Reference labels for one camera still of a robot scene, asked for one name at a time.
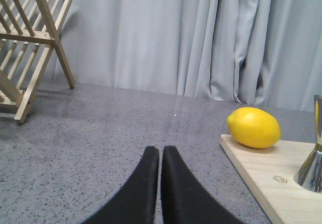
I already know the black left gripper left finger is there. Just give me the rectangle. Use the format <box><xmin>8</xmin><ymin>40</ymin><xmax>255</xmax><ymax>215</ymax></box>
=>
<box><xmin>84</xmin><ymin>146</ymin><xmax>159</xmax><ymax>223</ymax></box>

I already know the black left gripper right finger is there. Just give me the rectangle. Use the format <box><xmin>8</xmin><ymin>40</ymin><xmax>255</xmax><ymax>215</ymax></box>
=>
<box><xmin>161</xmin><ymin>146</ymin><xmax>242</xmax><ymax>223</ymax></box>

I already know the steel jigger measuring cup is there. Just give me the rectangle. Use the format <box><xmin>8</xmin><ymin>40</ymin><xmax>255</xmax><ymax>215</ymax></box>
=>
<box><xmin>294</xmin><ymin>95</ymin><xmax>321</xmax><ymax>193</ymax></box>

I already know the wooden cutting board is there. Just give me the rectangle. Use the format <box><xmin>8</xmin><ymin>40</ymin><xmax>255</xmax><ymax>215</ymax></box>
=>
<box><xmin>220</xmin><ymin>134</ymin><xmax>321</xmax><ymax>223</ymax></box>

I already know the yellow lemon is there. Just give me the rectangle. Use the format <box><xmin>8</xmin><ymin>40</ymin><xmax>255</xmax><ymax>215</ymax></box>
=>
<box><xmin>227</xmin><ymin>107</ymin><xmax>281</xmax><ymax>148</ymax></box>

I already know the grey curtain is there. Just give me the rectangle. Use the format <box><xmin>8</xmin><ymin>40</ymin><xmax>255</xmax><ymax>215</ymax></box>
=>
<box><xmin>37</xmin><ymin>0</ymin><xmax>322</xmax><ymax>113</ymax></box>

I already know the wooden dish rack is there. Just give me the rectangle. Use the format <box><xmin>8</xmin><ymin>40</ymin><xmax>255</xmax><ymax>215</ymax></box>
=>
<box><xmin>1</xmin><ymin>0</ymin><xmax>75</xmax><ymax>124</ymax></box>

